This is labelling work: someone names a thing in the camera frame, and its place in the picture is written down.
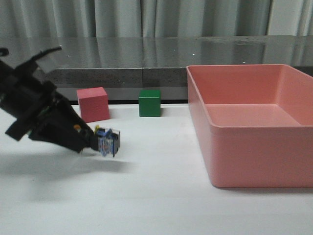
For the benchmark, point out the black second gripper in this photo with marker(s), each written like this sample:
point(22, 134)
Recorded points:
point(40, 111)

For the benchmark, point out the yellow push button switch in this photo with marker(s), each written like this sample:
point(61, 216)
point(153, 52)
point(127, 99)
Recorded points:
point(108, 140)

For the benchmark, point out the pink wooden cube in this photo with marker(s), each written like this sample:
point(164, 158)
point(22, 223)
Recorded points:
point(93, 103)

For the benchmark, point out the dark grey stone ledge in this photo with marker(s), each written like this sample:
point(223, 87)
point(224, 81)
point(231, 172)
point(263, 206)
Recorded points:
point(124, 66)

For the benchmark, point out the right green wooden cube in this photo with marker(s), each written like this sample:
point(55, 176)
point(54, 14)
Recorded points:
point(149, 103)

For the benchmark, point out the grey curtain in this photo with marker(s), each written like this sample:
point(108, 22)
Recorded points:
point(155, 18)

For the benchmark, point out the pink plastic bin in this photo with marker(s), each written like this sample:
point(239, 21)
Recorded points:
point(254, 124)

